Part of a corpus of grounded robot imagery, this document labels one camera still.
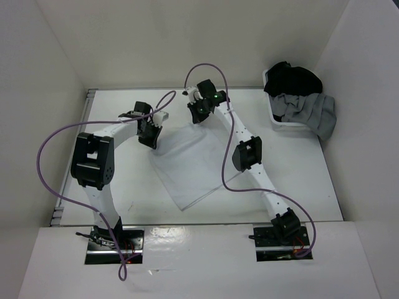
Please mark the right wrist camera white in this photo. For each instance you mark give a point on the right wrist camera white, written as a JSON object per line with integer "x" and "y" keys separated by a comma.
{"x": 192, "y": 93}

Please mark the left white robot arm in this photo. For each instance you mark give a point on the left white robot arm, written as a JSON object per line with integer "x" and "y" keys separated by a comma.
{"x": 93, "y": 164}

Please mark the black garment in bin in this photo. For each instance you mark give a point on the black garment in bin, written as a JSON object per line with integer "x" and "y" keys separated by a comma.
{"x": 282, "y": 78}

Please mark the white skirt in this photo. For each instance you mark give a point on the white skirt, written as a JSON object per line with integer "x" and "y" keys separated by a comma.
{"x": 188, "y": 162}

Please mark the white plastic bin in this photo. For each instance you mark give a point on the white plastic bin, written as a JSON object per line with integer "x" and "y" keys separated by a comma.
{"x": 277, "y": 123}

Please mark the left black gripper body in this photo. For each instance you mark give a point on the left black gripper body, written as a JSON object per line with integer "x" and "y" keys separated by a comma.
{"x": 148, "y": 137}

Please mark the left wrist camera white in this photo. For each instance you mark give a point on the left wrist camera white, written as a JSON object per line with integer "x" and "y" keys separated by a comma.
{"x": 158, "y": 118}

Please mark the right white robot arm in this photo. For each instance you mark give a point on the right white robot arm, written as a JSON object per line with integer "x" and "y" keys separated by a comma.
{"x": 247, "y": 158}

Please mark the grey garment in bin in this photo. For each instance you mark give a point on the grey garment in bin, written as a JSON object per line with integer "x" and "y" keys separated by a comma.
{"x": 316, "y": 111}

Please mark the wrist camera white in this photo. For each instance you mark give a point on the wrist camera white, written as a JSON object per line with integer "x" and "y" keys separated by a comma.
{"x": 158, "y": 118}
{"x": 192, "y": 93}

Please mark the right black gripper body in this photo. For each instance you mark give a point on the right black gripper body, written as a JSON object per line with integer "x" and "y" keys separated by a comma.
{"x": 203, "y": 113}

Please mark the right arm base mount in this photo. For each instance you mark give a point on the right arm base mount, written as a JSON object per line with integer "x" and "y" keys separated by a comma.
{"x": 269, "y": 249}

